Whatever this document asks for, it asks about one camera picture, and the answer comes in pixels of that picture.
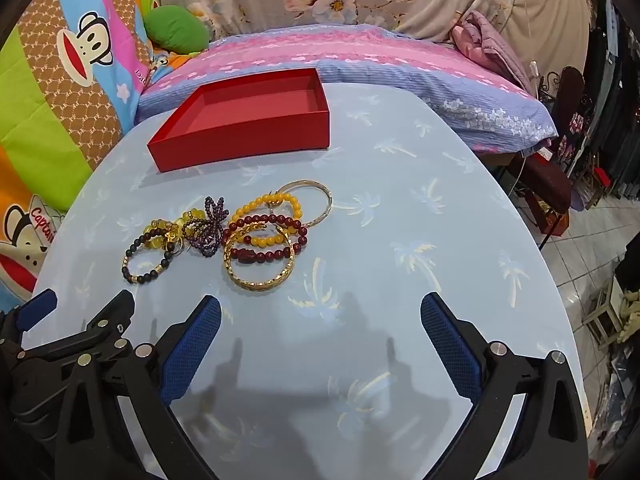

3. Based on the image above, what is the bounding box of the purple bead bracelet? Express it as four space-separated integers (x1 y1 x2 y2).
182 196 231 258

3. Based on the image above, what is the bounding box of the pink quilted cloth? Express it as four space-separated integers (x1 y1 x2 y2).
450 10 538 91

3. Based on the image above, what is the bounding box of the cartoon print pillow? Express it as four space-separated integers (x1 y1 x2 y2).
0 0 166 311

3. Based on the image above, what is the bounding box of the yellow bead bracelet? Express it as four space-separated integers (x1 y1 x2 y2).
229 195 304 248

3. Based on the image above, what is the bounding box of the rack of hanging clothes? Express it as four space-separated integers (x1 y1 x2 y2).
585 0 640 201

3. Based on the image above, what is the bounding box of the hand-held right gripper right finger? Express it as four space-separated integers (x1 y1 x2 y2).
420 292 588 480

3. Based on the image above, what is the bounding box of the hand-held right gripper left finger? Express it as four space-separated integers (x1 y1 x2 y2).
55 294 223 480

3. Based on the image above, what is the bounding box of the black bead bracelet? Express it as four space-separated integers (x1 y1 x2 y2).
122 240 173 285

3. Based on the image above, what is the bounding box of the thin gold bangle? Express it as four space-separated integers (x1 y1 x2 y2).
275 180 334 231

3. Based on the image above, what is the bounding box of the white stool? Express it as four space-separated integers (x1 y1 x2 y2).
582 280 640 346

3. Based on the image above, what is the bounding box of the dark red chair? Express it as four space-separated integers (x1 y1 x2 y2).
520 67 586 241

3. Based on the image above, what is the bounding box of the orange bead bracelet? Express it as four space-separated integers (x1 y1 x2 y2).
223 232 296 291

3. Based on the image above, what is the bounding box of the pink purple blanket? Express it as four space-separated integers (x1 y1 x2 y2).
135 25 558 153

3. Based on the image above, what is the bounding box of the yellow crystal bracelet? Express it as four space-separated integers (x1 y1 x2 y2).
142 212 208 253

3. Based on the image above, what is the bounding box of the red cardboard box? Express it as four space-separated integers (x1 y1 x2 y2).
146 67 332 175

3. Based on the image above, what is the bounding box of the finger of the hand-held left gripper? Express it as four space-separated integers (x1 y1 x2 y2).
0 289 58 348
20 290 136 361

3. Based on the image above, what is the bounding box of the white charger cable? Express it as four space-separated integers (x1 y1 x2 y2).
515 0 543 106

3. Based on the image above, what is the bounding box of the dark red bead bracelet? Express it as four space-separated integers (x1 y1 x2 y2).
222 214 308 266

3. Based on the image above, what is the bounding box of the green pillow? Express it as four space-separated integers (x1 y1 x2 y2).
144 4 210 54

